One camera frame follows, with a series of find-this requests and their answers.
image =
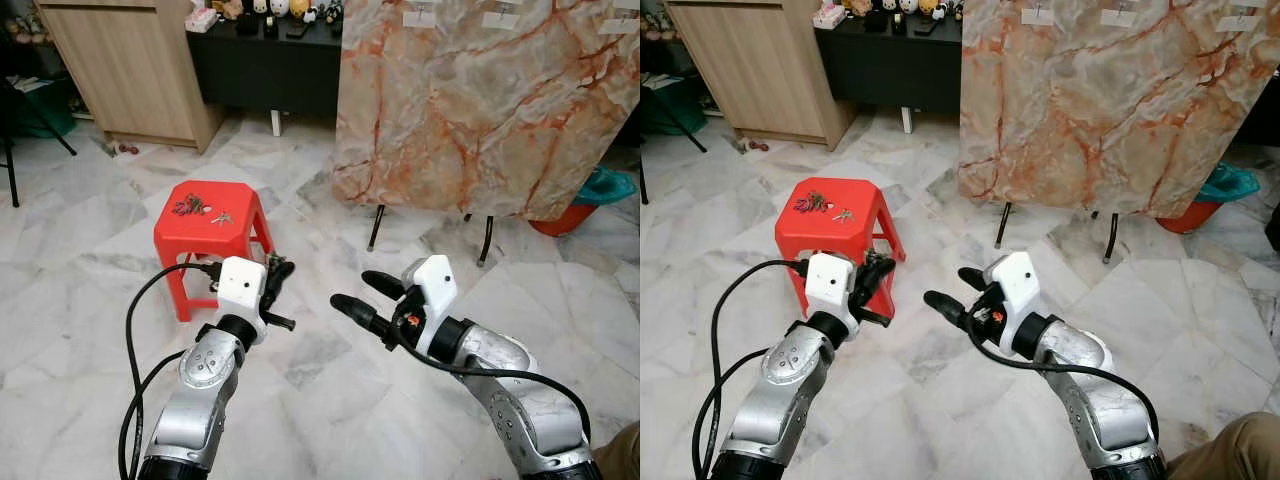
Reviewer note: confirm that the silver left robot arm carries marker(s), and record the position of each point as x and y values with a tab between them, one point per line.
195	400
775	400

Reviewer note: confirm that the red plastic bin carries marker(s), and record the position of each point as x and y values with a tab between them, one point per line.
560	222
1185	218

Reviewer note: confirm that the person's leg in brown trousers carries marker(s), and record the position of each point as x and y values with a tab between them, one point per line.
620	455
1230	450

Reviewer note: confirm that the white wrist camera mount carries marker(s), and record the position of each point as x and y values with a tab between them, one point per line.
830	285
1012	288
240	285
432	290

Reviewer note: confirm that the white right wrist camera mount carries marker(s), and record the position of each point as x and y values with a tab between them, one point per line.
1012	288
432	290

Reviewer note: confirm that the small silver key bunch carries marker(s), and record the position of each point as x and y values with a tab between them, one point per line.
843	215
222	217

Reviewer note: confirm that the black metal board stand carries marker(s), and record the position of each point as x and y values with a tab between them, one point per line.
377	228
1003	225

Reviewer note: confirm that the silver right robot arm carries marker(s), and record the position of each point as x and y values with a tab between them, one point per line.
1090	380
510	380

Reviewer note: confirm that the metal hook with white tape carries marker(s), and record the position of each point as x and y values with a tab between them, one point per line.
1240	20
500	15
420	18
618	25
1118	18
1037	16

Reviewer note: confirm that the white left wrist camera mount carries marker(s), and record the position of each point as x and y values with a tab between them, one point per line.
240	285
830	285

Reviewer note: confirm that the red plastic stool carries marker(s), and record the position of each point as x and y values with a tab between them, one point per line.
815	240
200	245

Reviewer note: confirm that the orange marble pattern board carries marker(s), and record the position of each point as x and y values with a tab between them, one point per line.
1100	110
480	110

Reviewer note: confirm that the green storage box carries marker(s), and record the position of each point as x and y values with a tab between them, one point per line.
45	118
670	115

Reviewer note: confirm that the long black sideboard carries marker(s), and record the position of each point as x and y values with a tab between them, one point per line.
260	70
890	70

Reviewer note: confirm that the small pink box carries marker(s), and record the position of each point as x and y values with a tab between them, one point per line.
203	19
830	16

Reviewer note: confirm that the black tripod stand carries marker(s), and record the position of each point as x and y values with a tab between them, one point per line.
685	127
12	180

